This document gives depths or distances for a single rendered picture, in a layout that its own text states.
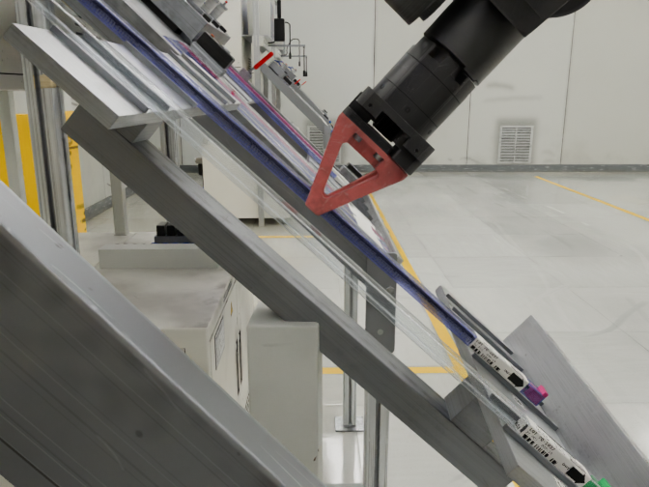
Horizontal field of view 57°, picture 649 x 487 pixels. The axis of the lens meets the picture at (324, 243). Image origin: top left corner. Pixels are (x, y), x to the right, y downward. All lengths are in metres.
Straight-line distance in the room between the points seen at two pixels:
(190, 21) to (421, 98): 0.88
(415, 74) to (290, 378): 0.26
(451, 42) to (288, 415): 0.32
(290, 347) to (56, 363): 0.33
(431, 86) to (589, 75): 7.86
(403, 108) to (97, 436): 0.32
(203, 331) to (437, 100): 0.68
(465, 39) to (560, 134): 7.75
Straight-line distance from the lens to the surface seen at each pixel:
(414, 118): 0.45
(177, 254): 1.35
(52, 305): 0.19
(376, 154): 0.45
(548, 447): 0.46
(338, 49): 7.59
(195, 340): 1.04
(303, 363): 0.51
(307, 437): 0.54
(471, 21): 0.46
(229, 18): 4.55
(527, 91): 8.01
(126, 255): 1.38
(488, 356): 0.52
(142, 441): 0.20
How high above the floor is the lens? 1.00
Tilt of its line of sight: 14 degrees down
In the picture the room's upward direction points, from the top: straight up
